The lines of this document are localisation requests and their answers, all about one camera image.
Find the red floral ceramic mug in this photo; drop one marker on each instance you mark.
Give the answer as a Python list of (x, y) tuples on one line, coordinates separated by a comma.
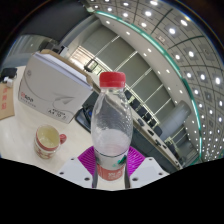
[(46, 141)]

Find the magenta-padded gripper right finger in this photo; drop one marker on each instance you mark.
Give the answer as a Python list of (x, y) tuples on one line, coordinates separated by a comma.
[(136, 159)]

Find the round ceiling lights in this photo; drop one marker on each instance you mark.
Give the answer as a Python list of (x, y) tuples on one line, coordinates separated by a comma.
[(171, 30)]

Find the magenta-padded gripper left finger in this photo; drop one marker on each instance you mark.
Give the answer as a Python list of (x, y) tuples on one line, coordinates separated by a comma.
[(86, 158)]

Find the white copy paper carton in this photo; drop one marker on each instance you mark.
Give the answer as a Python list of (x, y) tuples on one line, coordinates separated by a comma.
[(50, 90)]

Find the black desk console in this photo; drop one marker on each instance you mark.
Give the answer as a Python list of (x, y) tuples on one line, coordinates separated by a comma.
[(83, 116)]

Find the clear red-capped drink bottle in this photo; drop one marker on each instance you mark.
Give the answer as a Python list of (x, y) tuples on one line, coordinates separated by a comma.
[(111, 126)]

